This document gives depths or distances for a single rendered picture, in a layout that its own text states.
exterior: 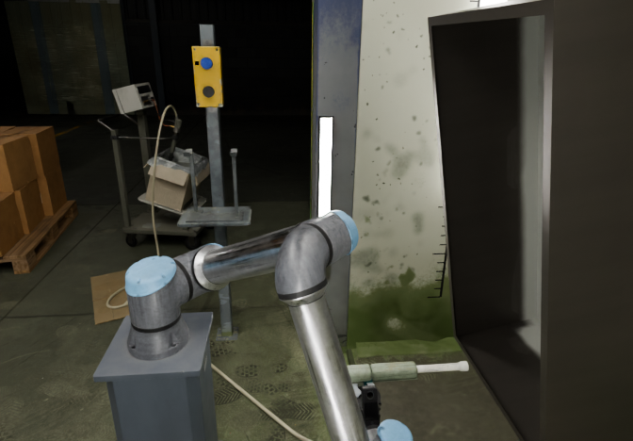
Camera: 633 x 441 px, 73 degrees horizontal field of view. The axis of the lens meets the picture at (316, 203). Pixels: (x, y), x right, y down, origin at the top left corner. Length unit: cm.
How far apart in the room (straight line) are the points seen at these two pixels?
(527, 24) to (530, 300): 103
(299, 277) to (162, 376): 65
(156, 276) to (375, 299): 124
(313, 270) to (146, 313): 64
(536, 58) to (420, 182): 77
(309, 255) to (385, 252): 124
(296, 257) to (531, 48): 103
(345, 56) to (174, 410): 145
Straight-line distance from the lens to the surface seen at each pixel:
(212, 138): 212
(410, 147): 199
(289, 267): 93
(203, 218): 205
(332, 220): 102
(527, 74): 158
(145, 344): 146
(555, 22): 89
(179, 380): 145
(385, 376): 152
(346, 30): 188
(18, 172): 400
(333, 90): 188
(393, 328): 239
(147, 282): 135
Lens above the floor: 154
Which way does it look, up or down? 20 degrees down
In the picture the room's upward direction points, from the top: 1 degrees clockwise
